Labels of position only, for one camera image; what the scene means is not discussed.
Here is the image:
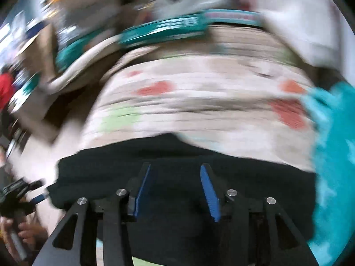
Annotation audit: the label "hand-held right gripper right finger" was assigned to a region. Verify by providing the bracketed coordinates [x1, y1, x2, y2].
[200, 164, 320, 266]

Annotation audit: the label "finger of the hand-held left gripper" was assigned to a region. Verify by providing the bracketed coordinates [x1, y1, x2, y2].
[21, 180, 52, 204]

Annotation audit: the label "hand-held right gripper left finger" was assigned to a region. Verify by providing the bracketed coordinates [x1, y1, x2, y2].
[32, 162, 152, 266]

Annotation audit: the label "black pants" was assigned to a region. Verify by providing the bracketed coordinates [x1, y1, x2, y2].
[47, 133, 317, 266]

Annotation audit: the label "person's left hand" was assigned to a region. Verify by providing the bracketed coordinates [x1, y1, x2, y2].
[0, 217, 49, 252]

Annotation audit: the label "printed cream blanket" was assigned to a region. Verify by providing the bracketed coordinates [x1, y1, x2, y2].
[79, 25, 319, 172]

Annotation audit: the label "red cloth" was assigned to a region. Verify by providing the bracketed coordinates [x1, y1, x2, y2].
[0, 72, 17, 111]

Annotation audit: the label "teal fuzzy cloth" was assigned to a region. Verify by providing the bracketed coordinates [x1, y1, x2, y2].
[301, 82, 355, 266]

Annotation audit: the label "white pillow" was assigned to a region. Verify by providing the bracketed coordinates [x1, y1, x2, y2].
[225, 0, 347, 70]

